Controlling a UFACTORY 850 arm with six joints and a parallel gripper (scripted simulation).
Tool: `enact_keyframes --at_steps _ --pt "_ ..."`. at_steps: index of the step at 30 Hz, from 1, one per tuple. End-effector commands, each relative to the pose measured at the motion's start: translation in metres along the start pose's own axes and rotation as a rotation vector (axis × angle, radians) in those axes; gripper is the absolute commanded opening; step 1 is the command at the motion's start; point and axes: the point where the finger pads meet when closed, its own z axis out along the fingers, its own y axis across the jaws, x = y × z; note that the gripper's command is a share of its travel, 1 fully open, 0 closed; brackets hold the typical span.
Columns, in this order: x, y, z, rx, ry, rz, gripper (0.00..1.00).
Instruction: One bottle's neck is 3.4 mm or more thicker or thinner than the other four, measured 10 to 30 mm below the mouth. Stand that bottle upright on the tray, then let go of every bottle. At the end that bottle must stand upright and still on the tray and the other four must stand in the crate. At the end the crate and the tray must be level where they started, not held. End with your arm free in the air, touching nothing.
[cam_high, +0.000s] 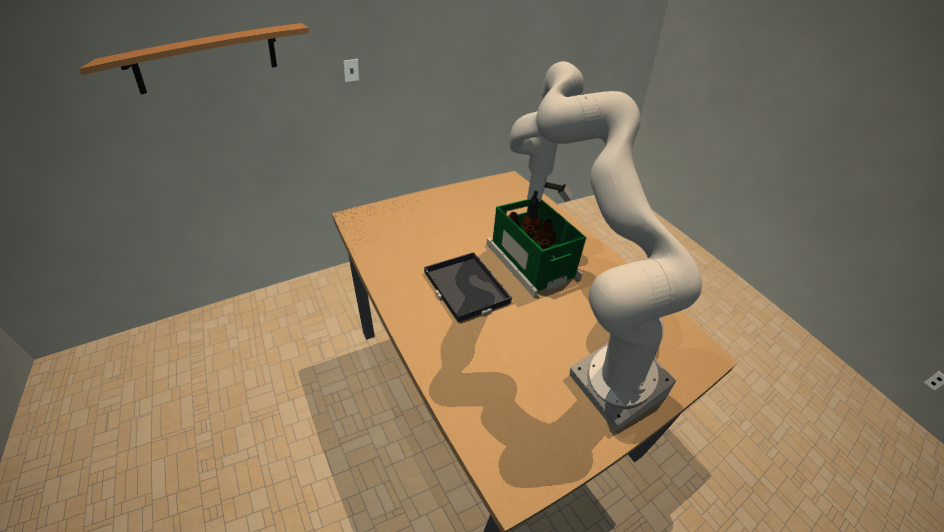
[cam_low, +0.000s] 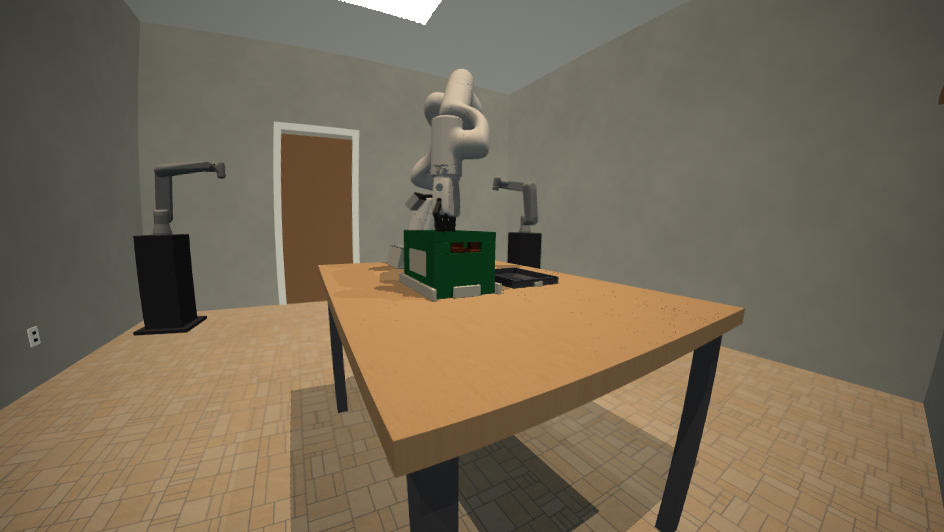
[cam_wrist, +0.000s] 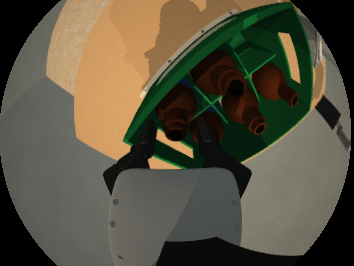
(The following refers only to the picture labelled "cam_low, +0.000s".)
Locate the green crate with dividers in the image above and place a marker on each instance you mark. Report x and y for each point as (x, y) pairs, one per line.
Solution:
(427, 258)

